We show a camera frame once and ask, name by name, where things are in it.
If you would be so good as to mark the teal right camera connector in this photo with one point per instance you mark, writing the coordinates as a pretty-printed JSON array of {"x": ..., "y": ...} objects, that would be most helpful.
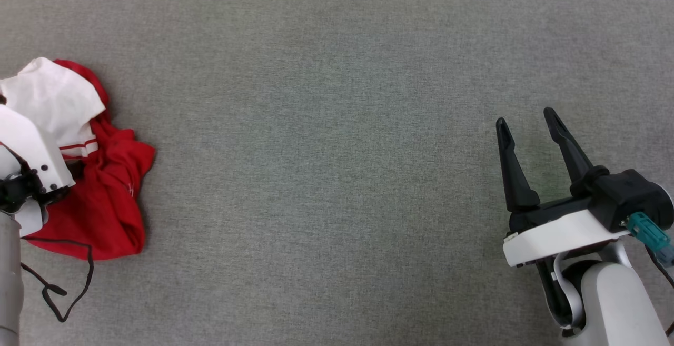
[{"x": 647, "y": 230}]

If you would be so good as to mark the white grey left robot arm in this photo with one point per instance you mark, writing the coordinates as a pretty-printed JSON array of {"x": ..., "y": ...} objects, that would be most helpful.
[{"x": 9, "y": 283}]

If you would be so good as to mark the red garment with white sleeves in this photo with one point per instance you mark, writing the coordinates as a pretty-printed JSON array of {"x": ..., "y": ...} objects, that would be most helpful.
[{"x": 110, "y": 198}]

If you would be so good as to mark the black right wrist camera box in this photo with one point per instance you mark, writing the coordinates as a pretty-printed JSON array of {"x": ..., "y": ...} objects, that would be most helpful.
[{"x": 626, "y": 198}]

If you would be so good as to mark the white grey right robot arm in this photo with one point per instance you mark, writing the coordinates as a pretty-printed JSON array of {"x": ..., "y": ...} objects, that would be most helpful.
[{"x": 616, "y": 304}]

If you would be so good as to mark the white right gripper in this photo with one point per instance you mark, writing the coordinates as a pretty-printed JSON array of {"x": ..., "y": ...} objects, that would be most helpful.
[{"x": 553, "y": 235}]

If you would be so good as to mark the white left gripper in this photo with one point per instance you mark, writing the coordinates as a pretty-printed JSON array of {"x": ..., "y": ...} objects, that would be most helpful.
[{"x": 26, "y": 135}]

